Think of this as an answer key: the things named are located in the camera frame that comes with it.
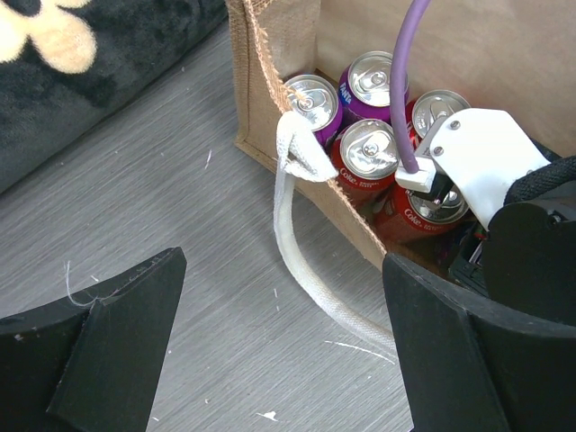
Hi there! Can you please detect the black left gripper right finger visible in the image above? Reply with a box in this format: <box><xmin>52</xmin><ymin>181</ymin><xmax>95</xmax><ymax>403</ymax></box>
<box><xmin>382</xmin><ymin>253</ymin><xmax>575</xmax><ymax>431</ymax></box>

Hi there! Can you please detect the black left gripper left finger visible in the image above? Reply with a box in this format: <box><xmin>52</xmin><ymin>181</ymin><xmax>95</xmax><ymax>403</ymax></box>
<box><xmin>1</xmin><ymin>247</ymin><xmax>186</xmax><ymax>431</ymax></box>

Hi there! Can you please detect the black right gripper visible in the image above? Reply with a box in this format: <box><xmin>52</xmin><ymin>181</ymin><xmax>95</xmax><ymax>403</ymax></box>
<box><xmin>447</xmin><ymin>155</ymin><xmax>576</xmax><ymax>328</ymax></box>

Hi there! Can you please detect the red Coke can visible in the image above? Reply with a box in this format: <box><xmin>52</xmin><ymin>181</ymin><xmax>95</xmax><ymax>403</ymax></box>
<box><xmin>405</xmin><ymin>89</ymin><xmax>471</xmax><ymax>149</ymax></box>
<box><xmin>330</xmin><ymin>119</ymin><xmax>400</xmax><ymax>208</ymax></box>
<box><xmin>373</xmin><ymin>184</ymin><xmax>469</xmax><ymax>244</ymax></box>

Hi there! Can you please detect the brown burlap canvas bag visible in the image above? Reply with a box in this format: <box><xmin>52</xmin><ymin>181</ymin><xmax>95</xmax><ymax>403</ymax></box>
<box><xmin>224</xmin><ymin>0</ymin><xmax>576</xmax><ymax>352</ymax></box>

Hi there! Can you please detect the purple Fanta can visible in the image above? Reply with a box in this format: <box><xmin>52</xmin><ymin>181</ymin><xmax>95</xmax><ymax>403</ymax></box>
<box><xmin>284</xmin><ymin>74</ymin><xmax>343</xmax><ymax>151</ymax></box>
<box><xmin>337</xmin><ymin>50</ymin><xmax>392</xmax><ymax>127</ymax></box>

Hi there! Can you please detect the black floral plush blanket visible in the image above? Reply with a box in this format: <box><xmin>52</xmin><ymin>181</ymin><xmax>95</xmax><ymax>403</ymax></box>
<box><xmin>1</xmin><ymin>1</ymin><xmax>228</xmax><ymax>190</ymax></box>

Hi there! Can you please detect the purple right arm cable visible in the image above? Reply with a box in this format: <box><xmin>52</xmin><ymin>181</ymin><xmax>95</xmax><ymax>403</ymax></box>
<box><xmin>389</xmin><ymin>0</ymin><xmax>433</xmax><ymax>175</ymax></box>

